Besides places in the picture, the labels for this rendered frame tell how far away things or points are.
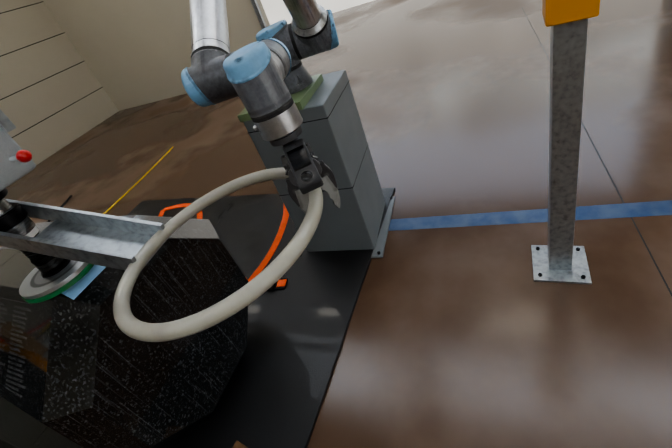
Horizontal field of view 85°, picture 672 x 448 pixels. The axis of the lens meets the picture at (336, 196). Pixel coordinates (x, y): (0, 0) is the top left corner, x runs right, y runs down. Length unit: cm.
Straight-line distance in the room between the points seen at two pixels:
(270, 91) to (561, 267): 142
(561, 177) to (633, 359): 63
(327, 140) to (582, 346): 121
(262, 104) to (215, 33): 28
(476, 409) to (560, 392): 27
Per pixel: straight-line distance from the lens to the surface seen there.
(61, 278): 131
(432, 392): 152
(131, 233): 111
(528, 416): 149
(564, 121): 137
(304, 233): 67
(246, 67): 70
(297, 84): 170
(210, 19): 97
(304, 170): 71
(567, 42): 127
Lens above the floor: 137
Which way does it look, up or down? 33 degrees down
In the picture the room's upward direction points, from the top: 21 degrees counter-clockwise
